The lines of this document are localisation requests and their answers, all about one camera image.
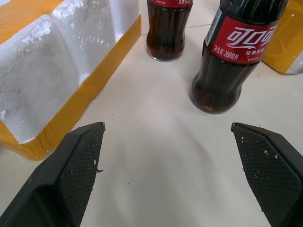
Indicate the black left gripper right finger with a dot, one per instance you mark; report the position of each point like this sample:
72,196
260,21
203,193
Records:
270,170

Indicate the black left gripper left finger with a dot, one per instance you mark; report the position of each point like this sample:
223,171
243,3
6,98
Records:
71,175

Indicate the white styrofoam block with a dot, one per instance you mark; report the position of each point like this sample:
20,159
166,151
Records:
54,68

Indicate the cola bottle with red label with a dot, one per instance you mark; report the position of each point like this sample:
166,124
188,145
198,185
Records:
165,33
227,61

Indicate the yellow taped box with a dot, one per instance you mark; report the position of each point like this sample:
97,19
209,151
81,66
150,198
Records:
284,45

